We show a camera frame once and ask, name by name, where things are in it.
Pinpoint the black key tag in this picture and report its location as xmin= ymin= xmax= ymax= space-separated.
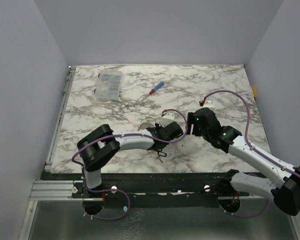
xmin=157 ymin=151 xmax=168 ymax=158

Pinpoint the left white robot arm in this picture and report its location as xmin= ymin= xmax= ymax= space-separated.
xmin=77 ymin=121 xmax=184 ymax=198

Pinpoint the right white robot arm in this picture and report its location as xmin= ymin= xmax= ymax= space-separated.
xmin=187 ymin=107 xmax=300 ymax=216

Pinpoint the blue red screwdriver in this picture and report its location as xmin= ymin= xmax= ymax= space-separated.
xmin=142 ymin=81 xmax=165 ymax=100

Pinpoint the clear plastic organizer box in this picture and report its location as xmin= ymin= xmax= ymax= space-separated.
xmin=93 ymin=70 xmax=123 ymax=101

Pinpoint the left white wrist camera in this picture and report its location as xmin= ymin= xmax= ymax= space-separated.
xmin=159 ymin=112 xmax=175 ymax=127

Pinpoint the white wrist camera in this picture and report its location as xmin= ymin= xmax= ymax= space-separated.
xmin=199 ymin=98 xmax=216 ymax=111
xmin=159 ymin=112 xmax=175 ymax=127

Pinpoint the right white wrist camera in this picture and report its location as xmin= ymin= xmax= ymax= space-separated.
xmin=199 ymin=98 xmax=216 ymax=111

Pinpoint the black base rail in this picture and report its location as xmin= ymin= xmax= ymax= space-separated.
xmin=72 ymin=169 xmax=251 ymax=208

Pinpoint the aluminium side rail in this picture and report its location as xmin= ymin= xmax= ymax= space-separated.
xmin=29 ymin=66 xmax=76 ymax=201

